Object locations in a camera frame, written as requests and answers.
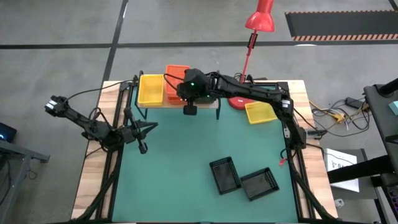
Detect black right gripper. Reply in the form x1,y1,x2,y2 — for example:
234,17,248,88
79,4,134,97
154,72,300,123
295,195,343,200
177,68,215,116

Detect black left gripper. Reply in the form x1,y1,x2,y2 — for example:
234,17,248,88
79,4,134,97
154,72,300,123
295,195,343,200
119,106,159,155

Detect black plastic basket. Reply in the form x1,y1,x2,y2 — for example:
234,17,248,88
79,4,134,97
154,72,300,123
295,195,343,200
208,156,243,196
239,167,280,202

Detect wooden shelf black legs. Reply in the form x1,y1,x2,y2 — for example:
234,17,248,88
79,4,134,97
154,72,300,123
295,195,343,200
134,70,222,121

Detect green table mat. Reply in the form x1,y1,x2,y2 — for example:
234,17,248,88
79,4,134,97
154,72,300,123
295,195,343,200
111,85,300,223

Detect red desk lamp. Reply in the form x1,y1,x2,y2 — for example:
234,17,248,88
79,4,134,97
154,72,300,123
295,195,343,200
227,0,275,111

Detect grey side table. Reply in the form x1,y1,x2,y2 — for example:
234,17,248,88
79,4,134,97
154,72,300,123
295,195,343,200
0,139,51,215

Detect dark screen blue light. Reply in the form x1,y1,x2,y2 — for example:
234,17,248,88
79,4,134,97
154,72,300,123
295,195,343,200
0,121,18,144

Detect hazard-striped black floor mat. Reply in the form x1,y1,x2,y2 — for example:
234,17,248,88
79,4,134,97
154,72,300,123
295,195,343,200
285,10,398,42

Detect black power adapter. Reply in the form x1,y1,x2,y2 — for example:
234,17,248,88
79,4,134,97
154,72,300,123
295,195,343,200
345,96,362,110

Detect black side stand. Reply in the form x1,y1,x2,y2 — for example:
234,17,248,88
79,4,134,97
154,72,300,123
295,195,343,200
326,77,398,224

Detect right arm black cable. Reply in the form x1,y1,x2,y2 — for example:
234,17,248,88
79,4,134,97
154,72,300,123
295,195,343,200
163,73,185,93

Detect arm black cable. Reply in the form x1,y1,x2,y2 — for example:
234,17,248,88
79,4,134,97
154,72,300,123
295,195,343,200
163,73,185,93
63,80,135,105

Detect black lamp power cord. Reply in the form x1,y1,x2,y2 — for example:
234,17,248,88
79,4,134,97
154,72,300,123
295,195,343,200
231,72,268,85

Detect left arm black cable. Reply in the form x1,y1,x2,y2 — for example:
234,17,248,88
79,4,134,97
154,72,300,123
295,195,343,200
63,80,135,105

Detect black metal table frame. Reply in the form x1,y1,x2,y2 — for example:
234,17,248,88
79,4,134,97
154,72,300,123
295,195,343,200
70,74,340,224

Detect tangled floor cables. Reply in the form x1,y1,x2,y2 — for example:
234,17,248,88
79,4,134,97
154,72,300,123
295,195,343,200
309,98,373,139

